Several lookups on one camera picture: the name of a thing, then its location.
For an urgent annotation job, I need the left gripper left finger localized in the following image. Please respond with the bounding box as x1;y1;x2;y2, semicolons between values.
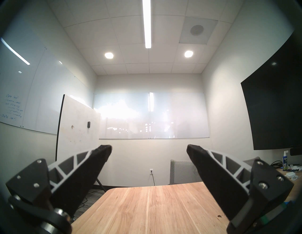
5;145;112;217

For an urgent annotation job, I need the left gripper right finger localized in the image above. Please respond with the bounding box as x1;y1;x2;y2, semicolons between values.
187;144;294;234

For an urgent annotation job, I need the grey mesh office chair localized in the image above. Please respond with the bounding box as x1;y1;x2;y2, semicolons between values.
169;159;203;185

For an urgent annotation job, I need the rolling white whiteboard black stand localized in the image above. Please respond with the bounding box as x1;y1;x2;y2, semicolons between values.
55;94;106;192

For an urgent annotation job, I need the large black TV screen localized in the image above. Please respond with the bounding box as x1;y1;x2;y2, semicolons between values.
241;31;302;150

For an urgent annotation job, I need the round ceiling speaker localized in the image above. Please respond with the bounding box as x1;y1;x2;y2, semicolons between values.
190;25;204;36

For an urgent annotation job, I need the long ceiling strip light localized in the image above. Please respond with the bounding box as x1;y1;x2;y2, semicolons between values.
142;0;151;49

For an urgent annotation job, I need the wide glass wall whiteboard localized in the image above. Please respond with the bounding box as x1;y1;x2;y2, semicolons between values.
93;92;210;139

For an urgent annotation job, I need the wall whiteboard with blue writing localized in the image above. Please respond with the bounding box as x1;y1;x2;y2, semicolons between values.
0;35;95;135

